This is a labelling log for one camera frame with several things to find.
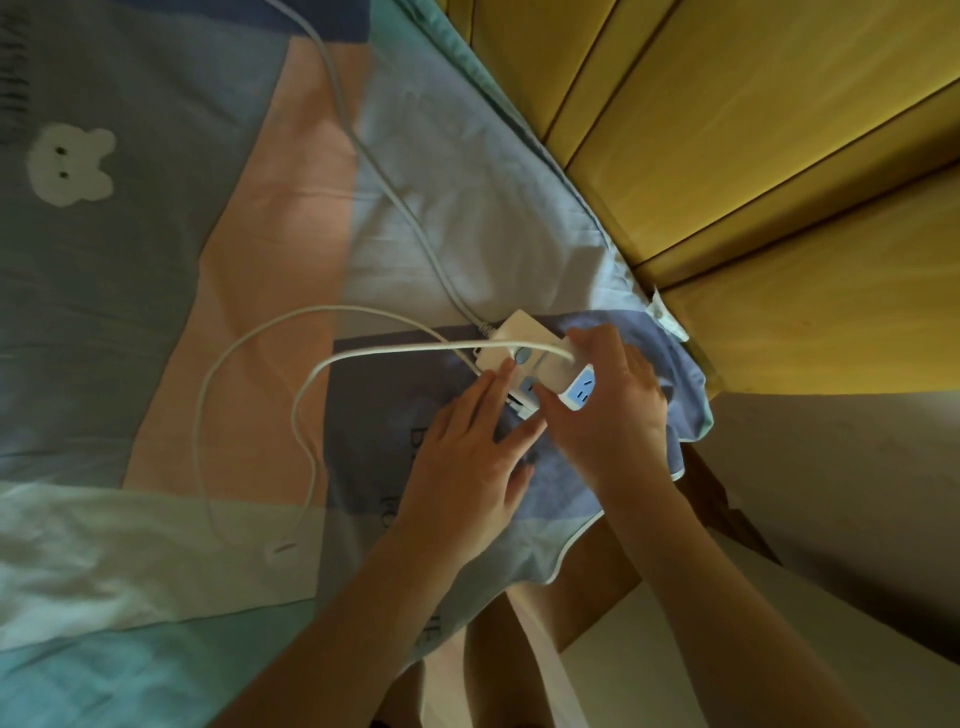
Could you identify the person's left thumb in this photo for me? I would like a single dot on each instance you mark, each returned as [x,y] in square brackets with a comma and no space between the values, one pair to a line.
[520,486]

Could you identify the white power strip blue sockets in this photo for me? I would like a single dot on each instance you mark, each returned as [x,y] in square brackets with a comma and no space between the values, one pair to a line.
[510,334]

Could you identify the yellow wooden wardrobe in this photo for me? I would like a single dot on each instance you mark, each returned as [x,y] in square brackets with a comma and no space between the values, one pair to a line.
[750,150]

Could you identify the person's right forearm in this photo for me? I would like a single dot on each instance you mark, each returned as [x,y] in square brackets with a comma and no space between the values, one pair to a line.
[712,600]

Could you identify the person's left forearm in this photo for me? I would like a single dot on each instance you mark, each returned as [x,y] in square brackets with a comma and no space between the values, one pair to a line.
[337,637]

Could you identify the person's right hand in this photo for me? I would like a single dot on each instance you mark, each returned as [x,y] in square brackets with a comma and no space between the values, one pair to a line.
[622,420]

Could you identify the person's right thumb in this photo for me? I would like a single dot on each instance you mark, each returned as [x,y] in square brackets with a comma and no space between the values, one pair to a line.
[556,420]

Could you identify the pastel patchwork bed sheet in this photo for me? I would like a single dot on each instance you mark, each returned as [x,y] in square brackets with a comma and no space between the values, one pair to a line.
[150,315]

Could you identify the white cloth label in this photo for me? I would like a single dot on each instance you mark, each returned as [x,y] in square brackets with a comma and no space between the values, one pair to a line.
[667,315]

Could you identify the person's left hand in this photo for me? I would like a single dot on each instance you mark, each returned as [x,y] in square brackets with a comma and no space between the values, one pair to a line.
[457,487]

